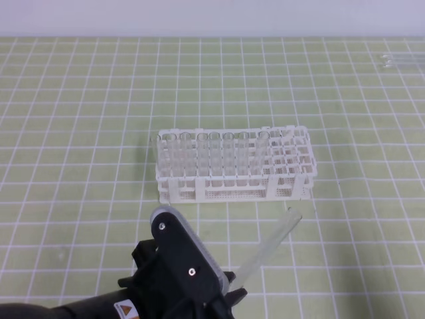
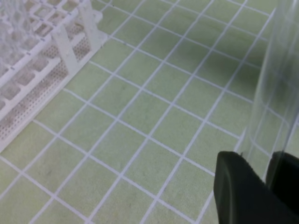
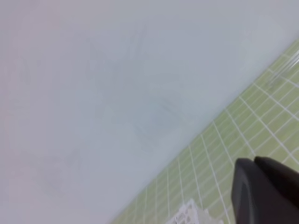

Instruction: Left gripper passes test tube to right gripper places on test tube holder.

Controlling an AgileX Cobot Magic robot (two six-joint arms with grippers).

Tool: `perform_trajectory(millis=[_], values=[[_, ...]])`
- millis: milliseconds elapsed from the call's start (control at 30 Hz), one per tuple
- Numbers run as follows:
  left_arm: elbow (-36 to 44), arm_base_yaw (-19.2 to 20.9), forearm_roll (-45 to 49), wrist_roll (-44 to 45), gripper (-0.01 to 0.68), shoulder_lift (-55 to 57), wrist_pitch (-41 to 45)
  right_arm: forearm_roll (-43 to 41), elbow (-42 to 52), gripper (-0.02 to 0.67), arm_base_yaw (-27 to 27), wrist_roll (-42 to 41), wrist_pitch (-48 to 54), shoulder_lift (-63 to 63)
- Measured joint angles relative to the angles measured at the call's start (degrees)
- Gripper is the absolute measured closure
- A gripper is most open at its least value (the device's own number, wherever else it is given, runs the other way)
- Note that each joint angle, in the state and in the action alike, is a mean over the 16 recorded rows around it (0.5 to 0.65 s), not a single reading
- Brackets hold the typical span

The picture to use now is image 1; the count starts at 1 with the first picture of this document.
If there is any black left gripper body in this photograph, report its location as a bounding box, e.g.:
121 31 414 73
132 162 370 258
118 241 248 318

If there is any clear glass test tube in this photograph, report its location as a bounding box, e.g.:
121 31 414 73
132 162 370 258
230 207 302 290

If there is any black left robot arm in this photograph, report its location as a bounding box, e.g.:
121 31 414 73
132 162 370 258
1 239 248 318

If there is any glass tube in rack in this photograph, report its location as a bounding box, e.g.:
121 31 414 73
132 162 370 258
223 132 236 176
237 132 249 176

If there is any white plastic test tube rack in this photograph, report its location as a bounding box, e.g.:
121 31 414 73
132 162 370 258
150 126 317 204

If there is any spare glass tube middle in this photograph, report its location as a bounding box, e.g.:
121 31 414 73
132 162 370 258
382 60 424 69

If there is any spare glass tube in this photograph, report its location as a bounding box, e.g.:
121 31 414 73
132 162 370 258
381 54 424 62
382 60 424 69

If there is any spare glass tube far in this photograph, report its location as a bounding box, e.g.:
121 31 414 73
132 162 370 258
381 54 424 62

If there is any black grey left wrist camera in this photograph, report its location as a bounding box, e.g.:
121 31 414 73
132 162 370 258
150 206 229 303

